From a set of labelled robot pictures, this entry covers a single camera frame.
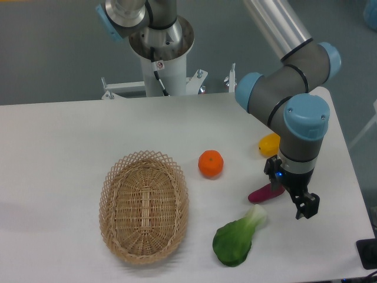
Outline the woven wicker basket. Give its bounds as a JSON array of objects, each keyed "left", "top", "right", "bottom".
[{"left": 99, "top": 150, "right": 189, "bottom": 265}]

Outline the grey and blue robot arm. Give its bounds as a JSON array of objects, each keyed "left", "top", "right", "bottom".
[{"left": 96, "top": 1, "right": 341, "bottom": 218}]

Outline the yellow bell pepper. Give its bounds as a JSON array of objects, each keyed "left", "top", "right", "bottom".
[{"left": 258, "top": 133, "right": 280, "bottom": 157}]

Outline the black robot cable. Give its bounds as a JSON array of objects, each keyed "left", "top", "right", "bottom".
[{"left": 149, "top": 46, "right": 171, "bottom": 97}]

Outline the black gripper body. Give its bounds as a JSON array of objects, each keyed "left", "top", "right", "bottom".
[{"left": 276, "top": 168, "right": 313, "bottom": 197}]

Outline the black device at table edge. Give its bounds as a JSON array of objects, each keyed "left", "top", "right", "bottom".
[{"left": 356, "top": 238, "right": 376, "bottom": 270}]

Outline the green bok choy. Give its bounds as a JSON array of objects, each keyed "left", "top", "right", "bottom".
[{"left": 212, "top": 204, "right": 267, "bottom": 267}]

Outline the blue object top right corner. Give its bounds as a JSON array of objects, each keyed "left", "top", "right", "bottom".
[{"left": 363, "top": 0, "right": 377, "bottom": 31}]

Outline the purple sweet potato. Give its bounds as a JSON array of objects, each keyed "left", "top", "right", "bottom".
[{"left": 248, "top": 183, "right": 285, "bottom": 204}]

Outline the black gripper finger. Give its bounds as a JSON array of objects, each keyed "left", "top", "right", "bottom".
[
  {"left": 264, "top": 155, "right": 282, "bottom": 192},
  {"left": 291, "top": 192, "right": 320, "bottom": 219}
]

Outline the white frame at right edge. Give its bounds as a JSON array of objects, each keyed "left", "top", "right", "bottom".
[{"left": 348, "top": 100, "right": 377, "bottom": 150}]

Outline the orange tangerine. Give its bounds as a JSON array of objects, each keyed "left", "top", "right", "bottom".
[{"left": 198, "top": 150, "right": 224, "bottom": 178}]

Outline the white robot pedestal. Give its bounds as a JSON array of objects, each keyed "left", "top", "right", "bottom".
[{"left": 101, "top": 52, "right": 238, "bottom": 100}]

